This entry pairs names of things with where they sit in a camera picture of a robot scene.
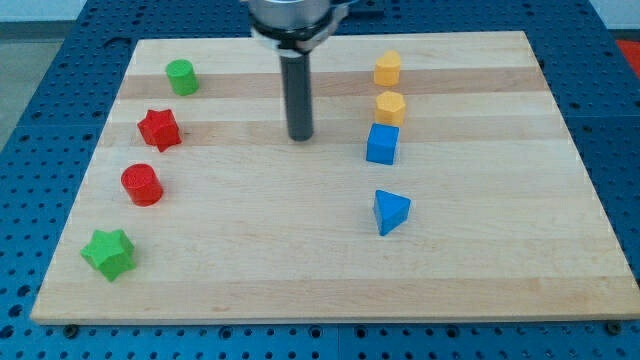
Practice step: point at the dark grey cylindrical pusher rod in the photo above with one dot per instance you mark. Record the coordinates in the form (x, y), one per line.
(296, 81)

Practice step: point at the blue triangle block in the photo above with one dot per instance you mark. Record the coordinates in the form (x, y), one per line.
(390, 210)

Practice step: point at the wooden board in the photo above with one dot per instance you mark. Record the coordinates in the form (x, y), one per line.
(504, 223)

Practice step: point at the yellow hexagon block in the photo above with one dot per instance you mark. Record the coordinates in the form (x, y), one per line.
(390, 109)

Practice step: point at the green cylinder block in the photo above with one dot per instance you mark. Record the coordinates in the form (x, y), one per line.
(182, 77)

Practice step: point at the blue cube block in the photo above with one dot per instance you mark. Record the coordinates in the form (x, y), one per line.
(382, 144)

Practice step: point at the red star block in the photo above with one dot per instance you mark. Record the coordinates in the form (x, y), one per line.
(160, 129)

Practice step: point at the red cylinder block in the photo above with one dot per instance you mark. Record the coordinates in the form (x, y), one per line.
(142, 184)

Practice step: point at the green star block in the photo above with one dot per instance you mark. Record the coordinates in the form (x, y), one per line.
(109, 253)

